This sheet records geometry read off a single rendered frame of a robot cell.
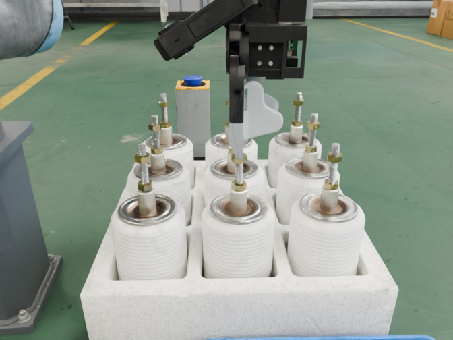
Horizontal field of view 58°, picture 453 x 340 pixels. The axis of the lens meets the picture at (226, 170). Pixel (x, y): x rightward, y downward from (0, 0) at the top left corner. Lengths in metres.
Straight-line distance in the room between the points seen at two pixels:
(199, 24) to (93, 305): 0.35
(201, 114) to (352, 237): 0.46
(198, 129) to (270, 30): 0.49
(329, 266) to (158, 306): 0.22
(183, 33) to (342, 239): 0.30
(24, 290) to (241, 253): 0.40
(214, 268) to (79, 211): 0.59
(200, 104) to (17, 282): 0.47
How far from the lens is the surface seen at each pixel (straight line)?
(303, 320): 0.56
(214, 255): 0.53
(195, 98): 0.86
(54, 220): 1.06
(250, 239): 0.51
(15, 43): 0.72
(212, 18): 0.43
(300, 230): 0.53
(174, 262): 0.54
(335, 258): 0.54
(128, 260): 0.54
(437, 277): 0.91
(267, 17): 0.45
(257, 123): 0.45
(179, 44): 0.44
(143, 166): 0.51
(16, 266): 0.74
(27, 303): 0.79
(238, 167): 0.50
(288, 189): 0.63
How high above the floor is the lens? 0.53
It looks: 26 degrees down
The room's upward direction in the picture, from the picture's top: straight up
